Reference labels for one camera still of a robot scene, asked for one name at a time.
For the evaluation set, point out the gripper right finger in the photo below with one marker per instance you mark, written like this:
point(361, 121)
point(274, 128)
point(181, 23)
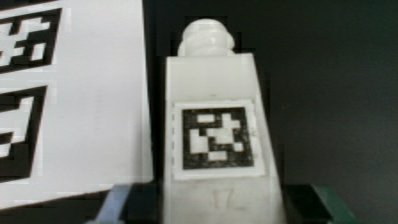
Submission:
point(338, 211)

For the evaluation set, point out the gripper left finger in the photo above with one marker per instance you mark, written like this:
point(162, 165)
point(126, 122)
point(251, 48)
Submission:
point(109, 214)

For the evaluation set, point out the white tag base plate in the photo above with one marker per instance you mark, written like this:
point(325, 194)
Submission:
point(73, 98)

